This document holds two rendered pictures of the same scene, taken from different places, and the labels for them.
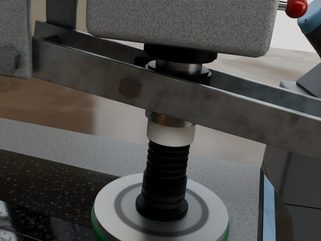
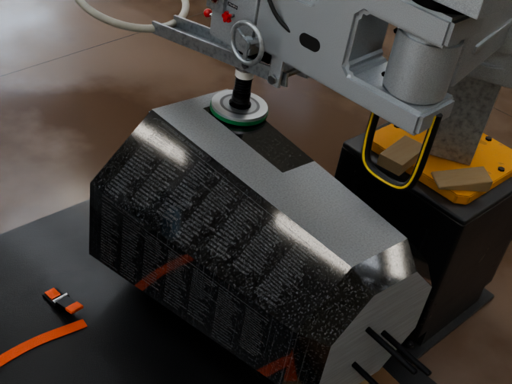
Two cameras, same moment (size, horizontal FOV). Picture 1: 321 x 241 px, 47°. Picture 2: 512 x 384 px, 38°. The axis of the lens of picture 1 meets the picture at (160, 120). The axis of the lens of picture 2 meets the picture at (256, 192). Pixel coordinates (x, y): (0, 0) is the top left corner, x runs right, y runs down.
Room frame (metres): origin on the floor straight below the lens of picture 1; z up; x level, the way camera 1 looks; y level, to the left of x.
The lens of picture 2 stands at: (2.49, 1.32, 2.29)
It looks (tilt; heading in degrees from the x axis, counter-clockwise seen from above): 37 degrees down; 211
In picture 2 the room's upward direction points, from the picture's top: 11 degrees clockwise
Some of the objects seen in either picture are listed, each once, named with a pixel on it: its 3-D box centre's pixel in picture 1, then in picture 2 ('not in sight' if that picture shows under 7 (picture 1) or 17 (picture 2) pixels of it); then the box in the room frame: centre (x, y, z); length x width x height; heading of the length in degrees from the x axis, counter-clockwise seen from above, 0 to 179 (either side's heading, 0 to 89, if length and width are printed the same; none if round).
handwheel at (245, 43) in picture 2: not in sight; (254, 40); (0.63, 0.09, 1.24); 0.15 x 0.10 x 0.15; 84
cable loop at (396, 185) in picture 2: not in sight; (395, 143); (0.58, 0.64, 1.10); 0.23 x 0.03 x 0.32; 84
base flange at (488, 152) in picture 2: not in sight; (446, 151); (-0.07, 0.62, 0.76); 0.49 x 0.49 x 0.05; 81
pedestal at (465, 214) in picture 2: not in sight; (419, 225); (-0.07, 0.62, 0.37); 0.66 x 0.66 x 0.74; 81
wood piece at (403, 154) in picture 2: not in sight; (401, 155); (0.17, 0.53, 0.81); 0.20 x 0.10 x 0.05; 179
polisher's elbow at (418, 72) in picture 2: not in sight; (421, 60); (0.58, 0.64, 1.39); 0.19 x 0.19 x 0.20
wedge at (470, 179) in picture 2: not in sight; (461, 177); (0.12, 0.76, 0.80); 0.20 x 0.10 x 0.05; 134
